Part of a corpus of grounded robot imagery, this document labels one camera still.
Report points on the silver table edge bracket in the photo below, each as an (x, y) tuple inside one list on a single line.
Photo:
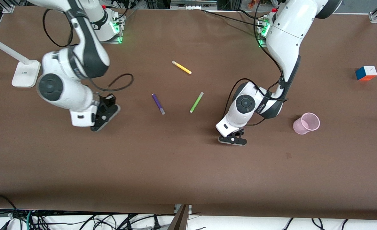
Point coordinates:
[(190, 209)]

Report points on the purple marker pen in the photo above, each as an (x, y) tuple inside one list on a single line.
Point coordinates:
[(157, 101)]

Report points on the brown table cover sheet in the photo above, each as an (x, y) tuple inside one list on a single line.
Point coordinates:
[(188, 172)]

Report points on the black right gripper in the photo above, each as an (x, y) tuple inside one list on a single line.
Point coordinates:
[(105, 101)]

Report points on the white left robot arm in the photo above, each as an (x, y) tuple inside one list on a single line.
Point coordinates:
[(284, 35)]

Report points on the translucent pink plastic cup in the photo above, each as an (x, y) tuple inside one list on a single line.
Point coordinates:
[(300, 127)]

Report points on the brown wooden post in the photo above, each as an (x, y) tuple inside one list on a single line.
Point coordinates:
[(179, 222)]

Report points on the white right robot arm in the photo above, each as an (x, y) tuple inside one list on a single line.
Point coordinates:
[(57, 86)]

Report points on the yellow marker pen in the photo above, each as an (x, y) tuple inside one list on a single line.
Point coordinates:
[(182, 67)]

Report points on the white stand with slanted pole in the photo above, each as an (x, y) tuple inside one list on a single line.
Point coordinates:
[(25, 76)]

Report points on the green marker pen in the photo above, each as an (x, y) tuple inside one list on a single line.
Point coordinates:
[(196, 103)]

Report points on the colourful puzzle cube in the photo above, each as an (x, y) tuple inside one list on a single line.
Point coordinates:
[(369, 72)]

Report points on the aluminium frame bar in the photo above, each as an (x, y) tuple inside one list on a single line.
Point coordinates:
[(193, 3)]

